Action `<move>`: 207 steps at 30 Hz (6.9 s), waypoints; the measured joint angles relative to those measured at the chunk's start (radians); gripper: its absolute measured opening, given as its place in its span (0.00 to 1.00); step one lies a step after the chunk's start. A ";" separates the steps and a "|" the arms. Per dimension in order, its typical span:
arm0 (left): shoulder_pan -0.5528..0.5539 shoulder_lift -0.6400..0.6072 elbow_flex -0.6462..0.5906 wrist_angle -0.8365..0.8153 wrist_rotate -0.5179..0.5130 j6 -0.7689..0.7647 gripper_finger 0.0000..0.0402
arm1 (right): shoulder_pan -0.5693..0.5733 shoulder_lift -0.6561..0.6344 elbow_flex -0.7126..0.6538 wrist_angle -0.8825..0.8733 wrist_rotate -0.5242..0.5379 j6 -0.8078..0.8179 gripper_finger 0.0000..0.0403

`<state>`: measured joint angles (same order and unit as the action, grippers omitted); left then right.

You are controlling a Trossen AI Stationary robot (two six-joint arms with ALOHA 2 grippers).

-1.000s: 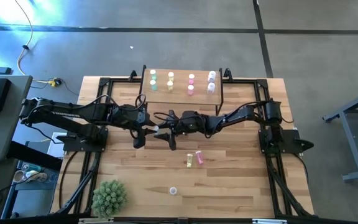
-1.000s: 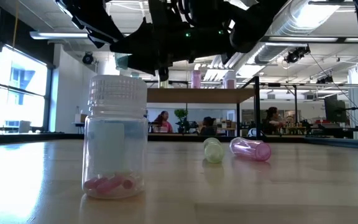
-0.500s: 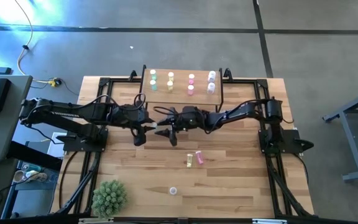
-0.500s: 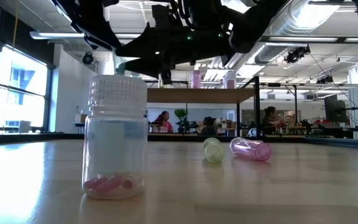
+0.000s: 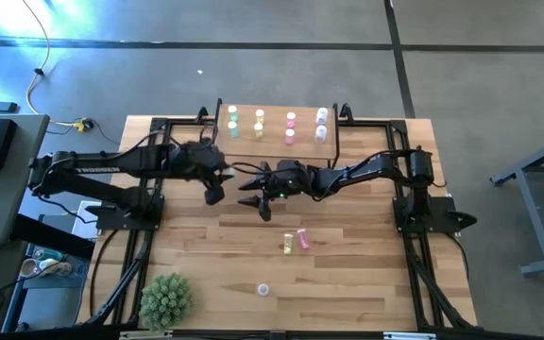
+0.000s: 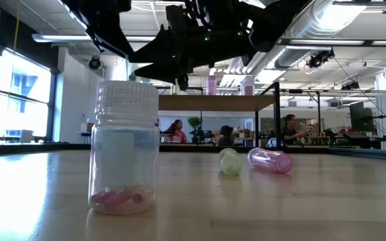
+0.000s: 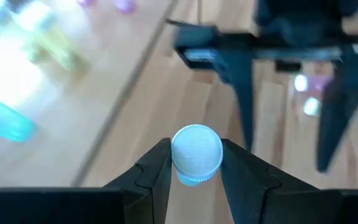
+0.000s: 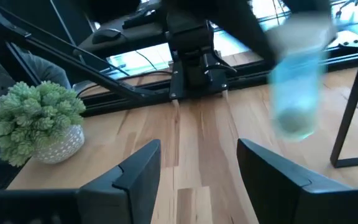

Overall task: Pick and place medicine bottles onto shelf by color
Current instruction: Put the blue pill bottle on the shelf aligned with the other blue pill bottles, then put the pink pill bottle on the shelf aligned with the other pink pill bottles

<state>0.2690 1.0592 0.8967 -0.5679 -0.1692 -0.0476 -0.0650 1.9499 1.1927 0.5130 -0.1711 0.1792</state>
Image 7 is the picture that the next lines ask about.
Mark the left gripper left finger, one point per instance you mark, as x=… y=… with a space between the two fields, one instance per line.
x=151 y=193

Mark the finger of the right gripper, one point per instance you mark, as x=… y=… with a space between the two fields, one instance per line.
x=343 y=99
x=242 y=87

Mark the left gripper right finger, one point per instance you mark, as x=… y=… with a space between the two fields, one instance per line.
x=250 y=199

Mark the pink pill bottle white cap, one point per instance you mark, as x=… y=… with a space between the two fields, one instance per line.
x=317 y=84

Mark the clear jar with pink pills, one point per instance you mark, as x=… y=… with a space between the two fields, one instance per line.
x=196 y=152

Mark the purple pill bottle white cap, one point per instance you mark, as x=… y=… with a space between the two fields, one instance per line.
x=125 y=5

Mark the green pill bottle white cap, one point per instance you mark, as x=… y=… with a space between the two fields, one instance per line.
x=8 y=121

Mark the yellow pill bottle white cap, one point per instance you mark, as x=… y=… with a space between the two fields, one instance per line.
x=57 y=53

